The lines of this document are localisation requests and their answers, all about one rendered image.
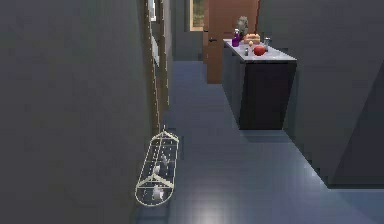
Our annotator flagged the grey houseplant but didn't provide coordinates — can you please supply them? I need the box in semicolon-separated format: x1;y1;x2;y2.
236;15;250;37

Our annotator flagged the dark counter cabinet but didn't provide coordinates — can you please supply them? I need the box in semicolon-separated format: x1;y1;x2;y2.
221;38;298;131

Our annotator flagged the purple spray bottle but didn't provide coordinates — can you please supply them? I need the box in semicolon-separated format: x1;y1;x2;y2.
231;28;242;48

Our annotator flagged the orange bread loaf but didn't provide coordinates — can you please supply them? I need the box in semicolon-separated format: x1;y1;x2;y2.
243;32;261;45

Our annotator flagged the brown room door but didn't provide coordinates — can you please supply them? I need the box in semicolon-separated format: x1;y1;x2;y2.
202;0;261;85

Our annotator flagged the wood framed window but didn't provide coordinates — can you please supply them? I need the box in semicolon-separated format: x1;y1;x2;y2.
189;0;206;32

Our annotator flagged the brown wooden door frame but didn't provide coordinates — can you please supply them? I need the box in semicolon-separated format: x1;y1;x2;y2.
143;0;170;134

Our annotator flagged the pale wire rack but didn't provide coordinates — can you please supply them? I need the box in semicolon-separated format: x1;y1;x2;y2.
134;125;181;207

